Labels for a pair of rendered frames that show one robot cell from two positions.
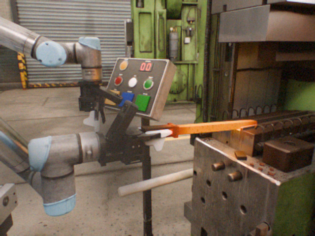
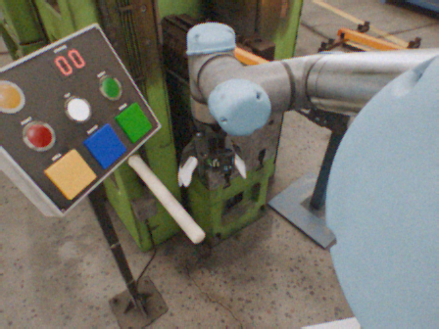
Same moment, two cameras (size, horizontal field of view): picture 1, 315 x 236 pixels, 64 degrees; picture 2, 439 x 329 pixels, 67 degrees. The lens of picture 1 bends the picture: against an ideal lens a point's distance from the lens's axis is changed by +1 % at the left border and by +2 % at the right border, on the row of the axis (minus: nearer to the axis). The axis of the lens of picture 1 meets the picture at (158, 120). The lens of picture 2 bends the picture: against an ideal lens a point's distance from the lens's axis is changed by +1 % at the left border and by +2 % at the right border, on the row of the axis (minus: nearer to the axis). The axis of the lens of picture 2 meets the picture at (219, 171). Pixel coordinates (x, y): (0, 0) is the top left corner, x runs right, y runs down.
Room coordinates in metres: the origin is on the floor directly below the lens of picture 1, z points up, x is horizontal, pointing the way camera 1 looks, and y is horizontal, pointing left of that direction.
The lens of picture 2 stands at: (1.02, 0.75, 1.49)
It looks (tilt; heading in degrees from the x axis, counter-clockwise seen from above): 45 degrees down; 260
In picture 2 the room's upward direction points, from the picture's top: straight up
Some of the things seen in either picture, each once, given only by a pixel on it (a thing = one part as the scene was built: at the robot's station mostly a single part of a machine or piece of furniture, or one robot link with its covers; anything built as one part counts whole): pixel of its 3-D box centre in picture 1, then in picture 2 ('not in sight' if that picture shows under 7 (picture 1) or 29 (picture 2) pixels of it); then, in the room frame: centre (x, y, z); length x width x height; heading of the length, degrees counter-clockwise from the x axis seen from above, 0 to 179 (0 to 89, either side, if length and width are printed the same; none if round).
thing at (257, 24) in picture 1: (286, 27); not in sight; (0.92, -0.44, 1.32); 0.42 x 0.20 x 0.10; 117
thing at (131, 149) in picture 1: (120, 145); (335, 109); (0.61, 0.10, 1.01); 0.12 x 0.08 x 0.09; 117
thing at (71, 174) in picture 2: (112, 98); (71, 174); (1.25, 0.23, 1.01); 0.07 x 0.05 x 0.07; 52
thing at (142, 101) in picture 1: (142, 103); (133, 122); (1.12, 0.08, 1.01); 0.07 x 0.05 x 0.07; 52
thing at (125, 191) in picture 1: (161, 181); (164, 196); (1.09, -0.02, 0.62); 0.44 x 0.05 x 0.05; 117
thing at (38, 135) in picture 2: (118, 80); (39, 136); (1.28, 0.21, 1.09); 0.05 x 0.03 x 0.04; 27
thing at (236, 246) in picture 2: not in sight; (230, 237); (0.80, -0.21, 0.01); 0.58 x 0.39 x 0.01; 27
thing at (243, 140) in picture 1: (272, 126); (193, 45); (0.92, -0.44, 0.96); 0.42 x 0.20 x 0.09; 117
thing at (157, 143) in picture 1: (159, 140); not in sight; (0.65, 0.00, 1.01); 0.09 x 0.03 x 0.06; 114
